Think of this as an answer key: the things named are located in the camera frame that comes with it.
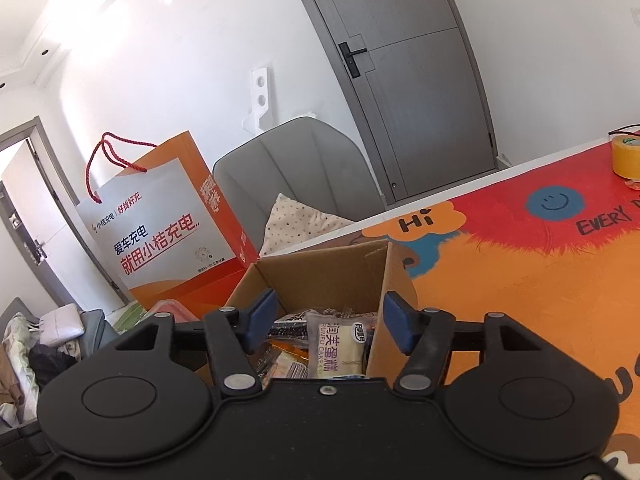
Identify yellow tape roll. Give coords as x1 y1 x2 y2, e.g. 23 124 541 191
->
611 132 640 181

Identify pile of clothes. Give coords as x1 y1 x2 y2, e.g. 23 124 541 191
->
0 312 78 426

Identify grey door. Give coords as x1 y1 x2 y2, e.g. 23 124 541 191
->
280 0 511 206

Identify pale wooden room door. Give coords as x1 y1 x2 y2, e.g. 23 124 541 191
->
0 117 126 311

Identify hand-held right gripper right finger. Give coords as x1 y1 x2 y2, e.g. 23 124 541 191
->
382 291 546 398

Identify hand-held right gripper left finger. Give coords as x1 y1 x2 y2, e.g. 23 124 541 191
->
115 287 278 396

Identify grey sofa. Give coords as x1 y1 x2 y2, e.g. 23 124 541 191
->
0 297 121 461

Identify orange white paper bag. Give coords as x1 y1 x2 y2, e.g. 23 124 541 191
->
75 130 261 311

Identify white handbag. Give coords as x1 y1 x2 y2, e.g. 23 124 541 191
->
37 304 86 346

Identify black door handle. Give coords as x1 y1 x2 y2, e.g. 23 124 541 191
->
337 40 370 79

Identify dotted beige cushion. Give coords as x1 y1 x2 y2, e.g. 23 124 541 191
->
257 192 356 258

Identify tan cracker packet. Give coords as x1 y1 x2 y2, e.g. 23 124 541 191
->
252 346 310 383

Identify grey padded chair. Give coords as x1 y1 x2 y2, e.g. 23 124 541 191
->
212 116 388 256

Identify white cake packet blue picture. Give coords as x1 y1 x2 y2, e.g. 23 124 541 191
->
306 310 378 379

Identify green floor mat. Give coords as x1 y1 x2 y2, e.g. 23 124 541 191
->
112 305 156 336

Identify brown cardboard box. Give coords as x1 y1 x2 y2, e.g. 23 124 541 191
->
192 240 418 391

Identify black and white snack packet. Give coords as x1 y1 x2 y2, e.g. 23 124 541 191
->
267 310 311 341

